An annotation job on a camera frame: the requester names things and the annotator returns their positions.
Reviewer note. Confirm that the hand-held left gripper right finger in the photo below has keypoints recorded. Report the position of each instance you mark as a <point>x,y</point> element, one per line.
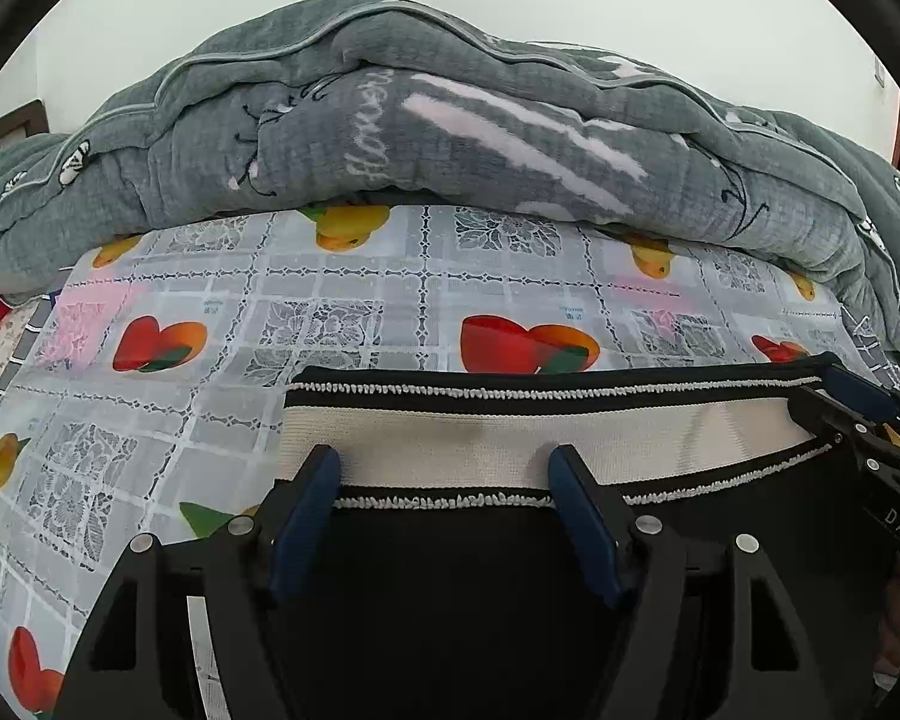
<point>581,517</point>

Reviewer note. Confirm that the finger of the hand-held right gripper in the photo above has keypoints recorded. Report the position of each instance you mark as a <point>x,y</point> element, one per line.
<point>866,394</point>
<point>821,416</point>

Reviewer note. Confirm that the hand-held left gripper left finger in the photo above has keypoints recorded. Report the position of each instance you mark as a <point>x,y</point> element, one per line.
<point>304,525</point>

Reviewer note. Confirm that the black pants with white waistband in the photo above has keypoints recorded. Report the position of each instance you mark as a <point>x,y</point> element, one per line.
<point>457,615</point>

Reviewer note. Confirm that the fruit print cloth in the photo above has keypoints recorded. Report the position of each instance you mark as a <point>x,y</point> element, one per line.
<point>390,292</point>

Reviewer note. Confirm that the grey quilt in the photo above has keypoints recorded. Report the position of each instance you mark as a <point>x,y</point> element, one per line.
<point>495,120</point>

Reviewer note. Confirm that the dark wooden headboard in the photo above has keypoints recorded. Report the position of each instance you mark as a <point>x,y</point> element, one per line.
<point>11,127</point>

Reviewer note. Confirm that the white wall switch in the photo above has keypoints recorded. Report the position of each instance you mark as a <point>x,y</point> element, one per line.
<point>880,75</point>

